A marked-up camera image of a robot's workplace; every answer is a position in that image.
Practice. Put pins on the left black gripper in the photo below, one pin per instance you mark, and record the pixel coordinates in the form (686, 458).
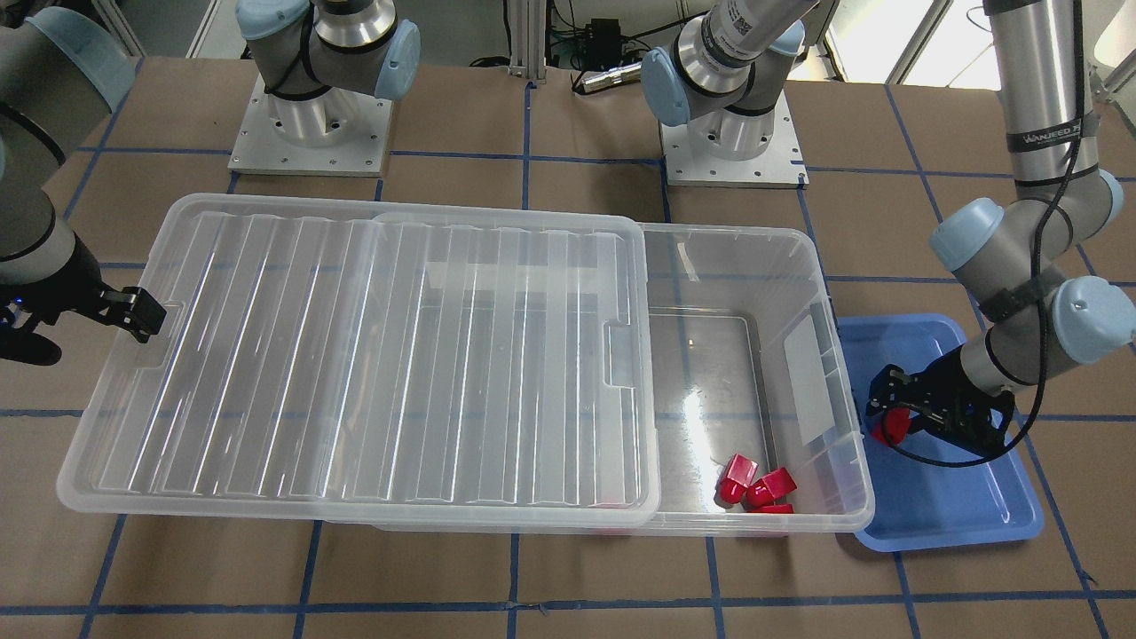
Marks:
(942, 387)

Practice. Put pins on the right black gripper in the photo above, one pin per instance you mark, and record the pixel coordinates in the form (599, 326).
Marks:
(69, 282)

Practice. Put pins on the red block from tray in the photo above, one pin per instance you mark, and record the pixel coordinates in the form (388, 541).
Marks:
(892, 426)

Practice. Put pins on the clear plastic box lid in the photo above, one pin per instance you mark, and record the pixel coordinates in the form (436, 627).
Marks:
(212, 416)

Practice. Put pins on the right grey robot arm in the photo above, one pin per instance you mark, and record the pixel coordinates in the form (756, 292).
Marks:
(330, 72)

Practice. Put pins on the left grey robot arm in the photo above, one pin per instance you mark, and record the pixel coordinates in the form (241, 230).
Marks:
(735, 60)

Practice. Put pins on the clear plastic storage box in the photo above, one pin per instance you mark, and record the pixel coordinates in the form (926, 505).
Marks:
(754, 373)

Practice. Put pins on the red block in box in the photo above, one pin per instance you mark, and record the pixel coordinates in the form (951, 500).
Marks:
(774, 509)
(765, 491)
(737, 475)

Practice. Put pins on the blue plastic tray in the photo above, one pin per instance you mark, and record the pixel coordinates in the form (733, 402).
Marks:
(918, 506)

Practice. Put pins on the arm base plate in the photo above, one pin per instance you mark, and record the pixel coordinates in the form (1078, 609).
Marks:
(723, 149)
(339, 134)

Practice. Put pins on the aluminium frame post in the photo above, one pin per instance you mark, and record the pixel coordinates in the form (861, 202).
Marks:
(527, 32)

